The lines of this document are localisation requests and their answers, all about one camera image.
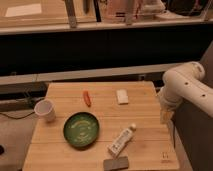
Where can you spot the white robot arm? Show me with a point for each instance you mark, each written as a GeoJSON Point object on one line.
{"type": "Point", "coordinates": [184, 82]}

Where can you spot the white soap bar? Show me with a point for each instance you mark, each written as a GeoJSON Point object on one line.
{"type": "Point", "coordinates": [122, 96]}

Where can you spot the orange carrot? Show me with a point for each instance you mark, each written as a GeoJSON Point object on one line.
{"type": "Point", "coordinates": [86, 98]}

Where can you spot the green round bowl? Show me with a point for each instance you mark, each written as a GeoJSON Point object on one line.
{"type": "Point", "coordinates": [81, 129]}

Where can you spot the white tube with cap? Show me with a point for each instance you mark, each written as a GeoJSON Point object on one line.
{"type": "Point", "coordinates": [121, 140]}

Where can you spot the grey sponge block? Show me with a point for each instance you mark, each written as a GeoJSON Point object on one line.
{"type": "Point", "coordinates": [116, 164]}

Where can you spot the grey metal post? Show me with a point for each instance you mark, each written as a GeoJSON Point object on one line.
{"type": "Point", "coordinates": [71, 13]}

